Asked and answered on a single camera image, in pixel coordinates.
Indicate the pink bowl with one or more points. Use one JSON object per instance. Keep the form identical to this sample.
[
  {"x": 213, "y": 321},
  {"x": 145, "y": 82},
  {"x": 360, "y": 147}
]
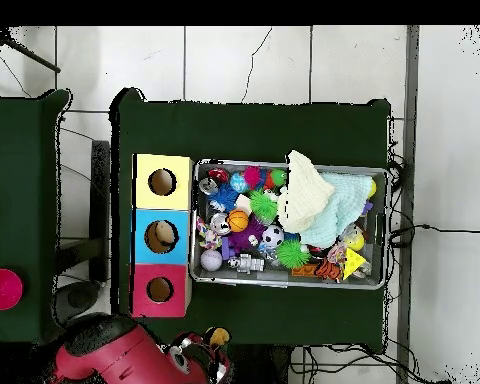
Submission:
[{"x": 2, "y": 290}]

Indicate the silver robot toy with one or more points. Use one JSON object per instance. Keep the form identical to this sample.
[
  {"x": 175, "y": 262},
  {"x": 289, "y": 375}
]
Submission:
[{"x": 246, "y": 264}]

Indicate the black tripod leg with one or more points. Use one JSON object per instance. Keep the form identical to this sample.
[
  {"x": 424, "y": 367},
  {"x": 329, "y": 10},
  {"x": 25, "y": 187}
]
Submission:
[{"x": 32, "y": 58}]

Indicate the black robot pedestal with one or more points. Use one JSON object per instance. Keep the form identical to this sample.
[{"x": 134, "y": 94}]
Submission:
[{"x": 260, "y": 368}]

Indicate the white baseball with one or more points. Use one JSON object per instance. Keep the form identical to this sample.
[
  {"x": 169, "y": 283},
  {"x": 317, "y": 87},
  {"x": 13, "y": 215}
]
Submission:
[{"x": 211, "y": 260}]

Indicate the blue spiky ball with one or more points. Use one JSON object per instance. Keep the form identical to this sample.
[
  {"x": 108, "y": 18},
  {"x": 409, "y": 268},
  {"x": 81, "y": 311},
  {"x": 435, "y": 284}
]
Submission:
[{"x": 224, "y": 196}]

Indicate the brown plush animal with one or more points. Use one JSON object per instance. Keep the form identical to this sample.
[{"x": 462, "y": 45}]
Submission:
[{"x": 218, "y": 336}]

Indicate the yellow cheese wedge toy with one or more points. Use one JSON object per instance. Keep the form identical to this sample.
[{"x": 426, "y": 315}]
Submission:
[{"x": 352, "y": 260}]

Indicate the black upright panel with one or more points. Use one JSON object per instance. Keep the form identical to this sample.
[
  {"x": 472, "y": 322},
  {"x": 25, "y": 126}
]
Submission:
[{"x": 100, "y": 200}]

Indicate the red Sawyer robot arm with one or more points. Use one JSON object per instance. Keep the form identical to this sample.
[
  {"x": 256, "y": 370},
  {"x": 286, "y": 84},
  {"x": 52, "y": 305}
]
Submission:
[{"x": 116, "y": 356}]

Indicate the orange basketball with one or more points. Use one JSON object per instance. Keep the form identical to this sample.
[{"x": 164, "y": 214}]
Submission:
[{"x": 238, "y": 220}]

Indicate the small soccer ball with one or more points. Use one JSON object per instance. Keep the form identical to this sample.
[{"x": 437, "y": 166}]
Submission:
[{"x": 272, "y": 236}]

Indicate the wooden box with three holes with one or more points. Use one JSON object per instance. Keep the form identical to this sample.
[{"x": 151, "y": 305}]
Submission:
[{"x": 176, "y": 248}]

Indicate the cream waffle cloth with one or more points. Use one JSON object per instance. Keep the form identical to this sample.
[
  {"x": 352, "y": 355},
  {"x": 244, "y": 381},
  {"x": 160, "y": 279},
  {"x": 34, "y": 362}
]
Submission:
[{"x": 304, "y": 196}]

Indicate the silver mesh bin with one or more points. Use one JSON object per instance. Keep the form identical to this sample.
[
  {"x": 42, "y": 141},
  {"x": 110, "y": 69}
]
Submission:
[{"x": 220, "y": 279}]

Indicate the dark green side tablecloth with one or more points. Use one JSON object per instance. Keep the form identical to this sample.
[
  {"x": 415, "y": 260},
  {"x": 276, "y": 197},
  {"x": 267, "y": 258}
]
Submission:
[{"x": 20, "y": 160}]

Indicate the multicolour spiky caterpillar toy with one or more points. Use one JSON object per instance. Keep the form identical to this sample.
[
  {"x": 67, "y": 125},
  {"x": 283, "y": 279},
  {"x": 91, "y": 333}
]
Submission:
[{"x": 251, "y": 176}]

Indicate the green spiky monster with eyes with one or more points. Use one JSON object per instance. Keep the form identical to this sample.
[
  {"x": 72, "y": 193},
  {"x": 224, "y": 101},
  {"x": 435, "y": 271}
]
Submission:
[{"x": 263, "y": 204}]

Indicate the light blue waffle cloth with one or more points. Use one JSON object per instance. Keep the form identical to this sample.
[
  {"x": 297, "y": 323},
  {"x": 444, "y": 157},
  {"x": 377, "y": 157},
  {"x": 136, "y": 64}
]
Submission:
[{"x": 340, "y": 208}]

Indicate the grey round base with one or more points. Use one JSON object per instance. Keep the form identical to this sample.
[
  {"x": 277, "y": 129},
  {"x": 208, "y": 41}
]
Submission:
[{"x": 78, "y": 298}]

